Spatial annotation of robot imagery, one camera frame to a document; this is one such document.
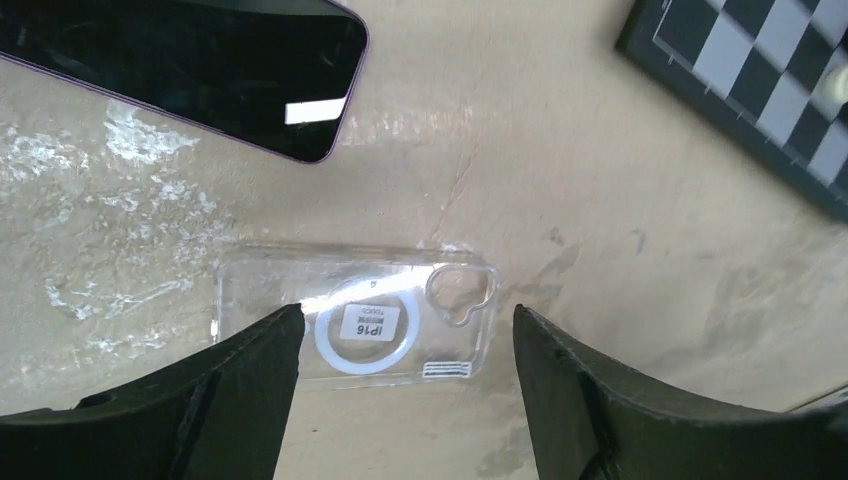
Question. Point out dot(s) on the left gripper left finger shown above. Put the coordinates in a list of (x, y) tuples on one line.
[(220, 413)]

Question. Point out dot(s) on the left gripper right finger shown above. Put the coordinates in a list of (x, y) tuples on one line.
[(593, 417)]

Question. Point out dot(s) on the clear phone case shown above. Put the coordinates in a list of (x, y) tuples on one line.
[(374, 316)]

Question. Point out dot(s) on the phone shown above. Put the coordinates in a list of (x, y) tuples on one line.
[(276, 75)]

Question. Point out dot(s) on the black white chessboard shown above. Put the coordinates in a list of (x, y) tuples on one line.
[(771, 75)]

